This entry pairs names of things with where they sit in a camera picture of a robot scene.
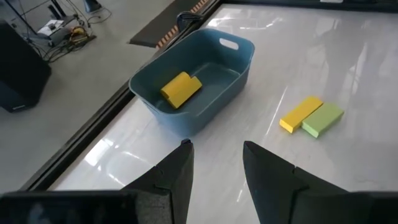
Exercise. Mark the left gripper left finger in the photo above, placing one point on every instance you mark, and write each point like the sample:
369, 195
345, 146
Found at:
168, 193

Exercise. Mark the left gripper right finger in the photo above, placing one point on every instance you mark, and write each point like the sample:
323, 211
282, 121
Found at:
280, 193

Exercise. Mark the yellow half cylinder block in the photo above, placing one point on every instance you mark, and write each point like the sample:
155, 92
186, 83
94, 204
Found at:
186, 93

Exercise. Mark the black computer case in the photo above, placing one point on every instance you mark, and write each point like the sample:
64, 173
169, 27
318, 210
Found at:
21, 71

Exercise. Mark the blue plastic bin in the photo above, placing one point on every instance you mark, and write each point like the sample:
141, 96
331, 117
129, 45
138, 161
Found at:
199, 124

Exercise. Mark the grey power box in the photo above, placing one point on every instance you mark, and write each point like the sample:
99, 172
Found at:
56, 28

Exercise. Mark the black table edge rail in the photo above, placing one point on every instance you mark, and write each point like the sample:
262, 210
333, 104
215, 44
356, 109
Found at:
95, 124
311, 4

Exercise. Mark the black stand foot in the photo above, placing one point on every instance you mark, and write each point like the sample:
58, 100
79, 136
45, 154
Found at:
91, 5

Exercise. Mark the black orange-striped floor strip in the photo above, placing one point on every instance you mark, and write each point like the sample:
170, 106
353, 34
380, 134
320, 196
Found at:
161, 28

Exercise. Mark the yellow rectangular block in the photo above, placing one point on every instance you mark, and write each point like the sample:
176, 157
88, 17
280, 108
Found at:
298, 115

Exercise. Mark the light green rectangular block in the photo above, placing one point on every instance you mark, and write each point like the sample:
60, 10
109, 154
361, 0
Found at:
321, 119

